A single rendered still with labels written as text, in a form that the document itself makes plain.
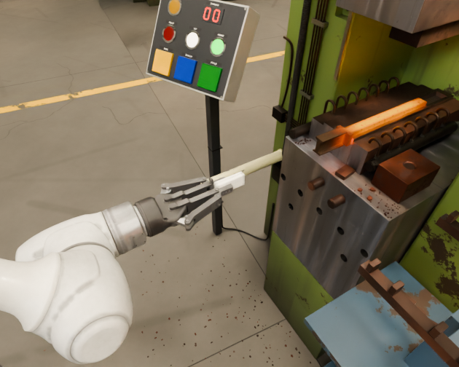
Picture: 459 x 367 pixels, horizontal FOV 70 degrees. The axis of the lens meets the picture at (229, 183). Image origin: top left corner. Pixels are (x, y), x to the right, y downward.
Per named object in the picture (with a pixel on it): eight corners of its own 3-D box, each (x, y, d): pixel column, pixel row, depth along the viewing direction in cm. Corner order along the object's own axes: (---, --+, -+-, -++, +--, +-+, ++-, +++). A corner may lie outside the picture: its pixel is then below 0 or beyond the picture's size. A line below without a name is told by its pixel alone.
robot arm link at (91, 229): (114, 242, 69) (130, 278, 58) (33, 276, 63) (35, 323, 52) (95, 198, 63) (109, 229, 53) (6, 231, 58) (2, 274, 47)
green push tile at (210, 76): (215, 92, 105) (221, 68, 102) (196, 86, 107) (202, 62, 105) (218, 93, 106) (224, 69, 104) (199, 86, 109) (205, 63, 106)
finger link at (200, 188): (167, 214, 68) (165, 210, 69) (214, 193, 72) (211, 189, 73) (165, 201, 65) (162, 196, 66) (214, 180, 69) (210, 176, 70)
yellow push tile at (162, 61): (167, 76, 113) (172, 53, 110) (151, 70, 115) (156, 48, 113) (170, 77, 114) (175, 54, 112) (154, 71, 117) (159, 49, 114)
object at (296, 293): (315, 360, 138) (342, 310, 106) (263, 288, 161) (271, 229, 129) (403, 296, 159) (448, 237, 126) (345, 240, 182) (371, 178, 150)
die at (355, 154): (359, 175, 86) (369, 149, 80) (308, 136, 98) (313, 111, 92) (456, 127, 101) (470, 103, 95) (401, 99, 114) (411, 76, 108)
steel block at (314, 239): (342, 309, 105) (389, 221, 74) (272, 229, 129) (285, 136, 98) (448, 237, 126) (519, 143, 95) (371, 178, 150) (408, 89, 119)
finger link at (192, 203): (167, 204, 65) (170, 208, 64) (217, 184, 69) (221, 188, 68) (170, 217, 67) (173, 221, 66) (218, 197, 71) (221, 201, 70)
